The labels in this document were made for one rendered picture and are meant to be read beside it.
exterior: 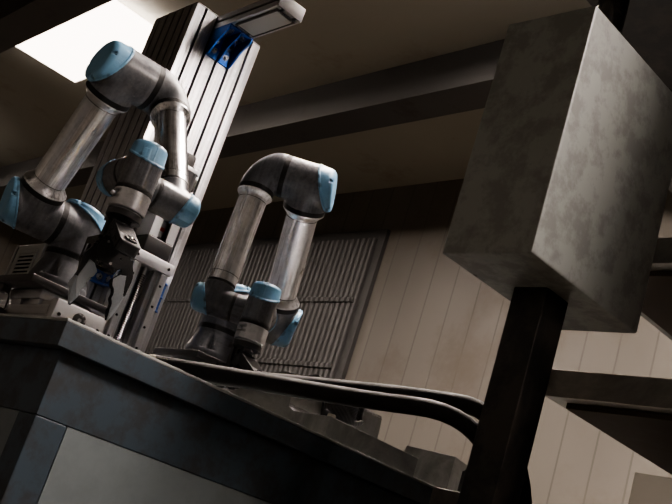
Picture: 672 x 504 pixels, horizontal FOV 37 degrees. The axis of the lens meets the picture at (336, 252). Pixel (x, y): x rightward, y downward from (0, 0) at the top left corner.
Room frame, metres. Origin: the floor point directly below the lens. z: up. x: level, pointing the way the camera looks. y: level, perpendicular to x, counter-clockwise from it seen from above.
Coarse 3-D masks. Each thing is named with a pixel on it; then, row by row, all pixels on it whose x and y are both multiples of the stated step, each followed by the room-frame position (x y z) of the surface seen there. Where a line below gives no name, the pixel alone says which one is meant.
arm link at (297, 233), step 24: (288, 168) 2.46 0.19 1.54; (312, 168) 2.46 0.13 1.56; (288, 192) 2.49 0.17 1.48; (312, 192) 2.47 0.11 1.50; (288, 216) 2.55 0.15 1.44; (312, 216) 2.52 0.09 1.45; (288, 240) 2.58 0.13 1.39; (288, 264) 2.62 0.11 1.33; (288, 288) 2.66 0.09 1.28; (288, 312) 2.70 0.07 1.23; (288, 336) 2.73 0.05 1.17
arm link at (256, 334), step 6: (240, 324) 2.37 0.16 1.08; (246, 324) 2.35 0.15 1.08; (252, 324) 2.35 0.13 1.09; (240, 330) 2.36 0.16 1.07; (246, 330) 2.35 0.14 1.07; (252, 330) 2.35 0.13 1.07; (258, 330) 2.35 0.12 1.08; (264, 330) 2.36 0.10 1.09; (234, 336) 2.38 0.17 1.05; (240, 336) 2.35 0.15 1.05; (246, 336) 2.35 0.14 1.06; (252, 336) 2.35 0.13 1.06; (258, 336) 2.35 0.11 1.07; (264, 336) 2.36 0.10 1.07; (252, 342) 2.35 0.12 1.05; (258, 342) 2.35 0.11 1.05; (264, 342) 2.37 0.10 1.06
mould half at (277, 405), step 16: (256, 400) 1.98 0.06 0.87; (272, 400) 1.95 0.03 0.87; (288, 400) 1.91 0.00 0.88; (304, 400) 1.93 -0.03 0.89; (288, 416) 1.90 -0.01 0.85; (304, 416) 1.87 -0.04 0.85; (320, 416) 1.84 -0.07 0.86; (368, 416) 2.06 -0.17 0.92; (320, 432) 1.83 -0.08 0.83; (336, 432) 1.84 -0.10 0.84; (352, 432) 1.86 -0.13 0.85; (368, 432) 2.06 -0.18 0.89; (352, 448) 1.87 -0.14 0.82; (368, 448) 1.89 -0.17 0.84; (384, 448) 1.92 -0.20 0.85; (400, 464) 1.96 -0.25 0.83; (416, 464) 1.99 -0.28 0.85
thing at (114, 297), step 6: (114, 276) 1.92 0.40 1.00; (120, 276) 1.90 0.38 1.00; (114, 282) 1.90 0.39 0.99; (120, 282) 1.90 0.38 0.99; (114, 288) 1.90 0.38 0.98; (120, 288) 1.91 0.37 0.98; (108, 294) 1.94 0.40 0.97; (114, 294) 1.90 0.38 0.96; (120, 294) 1.91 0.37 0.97; (108, 300) 1.91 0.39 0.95; (114, 300) 1.91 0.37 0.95; (120, 300) 1.91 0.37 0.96; (108, 306) 1.91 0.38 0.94; (114, 306) 1.91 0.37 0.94; (108, 312) 1.91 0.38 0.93; (114, 312) 1.92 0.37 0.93; (108, 318) 1.91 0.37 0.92
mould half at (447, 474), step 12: (420, 456) 2.19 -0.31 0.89; (432, 456) 2.17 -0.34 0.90; (444, 456) 2.16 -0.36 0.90; (420, 468) 2.18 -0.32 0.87; (432, 468) 2.17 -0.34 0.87; (444, 468) 2.16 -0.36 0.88; (456, 468) 2.17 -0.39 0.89; (432, 480) 2.17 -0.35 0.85; (444, 480) 2.15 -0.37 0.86; (456, 480) 2.18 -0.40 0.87
